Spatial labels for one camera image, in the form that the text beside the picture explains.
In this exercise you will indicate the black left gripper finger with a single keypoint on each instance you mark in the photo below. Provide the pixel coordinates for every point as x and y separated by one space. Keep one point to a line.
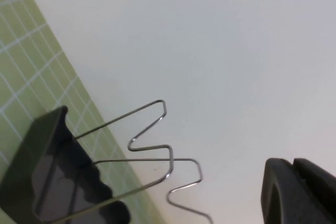
302 197

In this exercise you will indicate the green grid pattern mat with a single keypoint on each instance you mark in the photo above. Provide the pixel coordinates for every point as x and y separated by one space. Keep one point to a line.
26 64

